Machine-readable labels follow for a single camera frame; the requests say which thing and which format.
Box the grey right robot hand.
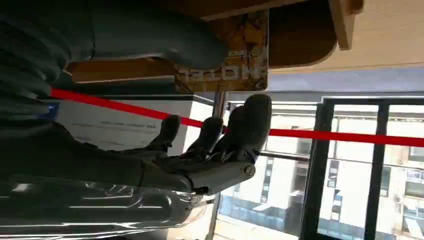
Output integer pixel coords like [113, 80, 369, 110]
[0, 0, 273, 240]

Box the red barrier tape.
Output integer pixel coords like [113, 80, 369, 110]
[49, 88, 424, 149]

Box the ribbed grey right arm sleeve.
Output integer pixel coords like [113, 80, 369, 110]
[0, 0, 95, 125]

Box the black window frame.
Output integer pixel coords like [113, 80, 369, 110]
[298, 96, 424, 240]

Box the white printed sign board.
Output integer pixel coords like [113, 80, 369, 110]
[39, 97, 215, 157]

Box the wooden card box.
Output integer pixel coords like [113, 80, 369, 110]
[66, 0, 365, 84]

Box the steel barrier post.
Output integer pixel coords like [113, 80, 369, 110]
[204, 91, 228, 240]

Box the steel window handrail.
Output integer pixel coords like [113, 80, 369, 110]
[258, 150, 313, 163]

